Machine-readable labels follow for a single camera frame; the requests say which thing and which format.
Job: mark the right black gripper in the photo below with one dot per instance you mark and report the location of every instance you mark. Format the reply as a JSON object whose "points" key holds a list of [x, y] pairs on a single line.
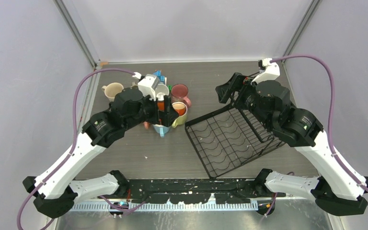
{"points": [[224, 90]]}

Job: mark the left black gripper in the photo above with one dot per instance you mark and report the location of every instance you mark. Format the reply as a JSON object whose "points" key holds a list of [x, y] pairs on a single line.
{"points": [[166, 117]]}

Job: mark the small orange cup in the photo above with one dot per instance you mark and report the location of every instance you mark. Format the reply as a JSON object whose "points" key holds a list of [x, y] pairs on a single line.
{"points": [[180, 108]]}

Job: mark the lime green mug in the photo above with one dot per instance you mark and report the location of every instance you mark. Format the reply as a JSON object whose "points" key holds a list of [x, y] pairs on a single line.
{"points": [[180, 120]]}

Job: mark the orange mug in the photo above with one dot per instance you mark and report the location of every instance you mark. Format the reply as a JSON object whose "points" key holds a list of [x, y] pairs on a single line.
{"points": [[160, 102]]}

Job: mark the light blue faceted mug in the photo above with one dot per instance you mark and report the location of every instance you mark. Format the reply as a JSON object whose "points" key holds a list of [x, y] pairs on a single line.
{"points": [[161, 130]]}

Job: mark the black wire dish rack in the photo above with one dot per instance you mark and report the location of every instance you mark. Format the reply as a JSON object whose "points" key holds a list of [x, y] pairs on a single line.
{"points": [[229, 138]]}

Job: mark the cream patterned mug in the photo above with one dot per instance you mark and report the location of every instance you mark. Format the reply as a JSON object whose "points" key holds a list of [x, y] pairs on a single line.
{"points": [[112, 89]]}

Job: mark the small beige cup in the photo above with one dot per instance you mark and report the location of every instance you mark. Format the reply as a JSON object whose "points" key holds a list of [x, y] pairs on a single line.
{"points": [[134, 85]]}

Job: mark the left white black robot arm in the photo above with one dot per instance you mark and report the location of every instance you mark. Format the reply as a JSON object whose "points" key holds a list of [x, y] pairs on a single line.
{"points": [[56, 191]]}

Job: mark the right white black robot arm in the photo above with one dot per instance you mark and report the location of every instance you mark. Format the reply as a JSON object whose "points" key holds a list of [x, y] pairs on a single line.
{"points": [[334, 190]]}

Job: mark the blue white toy house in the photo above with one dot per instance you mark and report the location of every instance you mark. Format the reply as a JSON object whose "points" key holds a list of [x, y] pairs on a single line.
{"points": [[161, 77]]}

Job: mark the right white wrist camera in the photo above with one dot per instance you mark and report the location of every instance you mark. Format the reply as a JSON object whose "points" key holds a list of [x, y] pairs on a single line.
{"points": [[268, 70]]}

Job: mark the aluminium rail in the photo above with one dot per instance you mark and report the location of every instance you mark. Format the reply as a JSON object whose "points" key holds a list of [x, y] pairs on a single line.
{"points": [[211, 204]]}

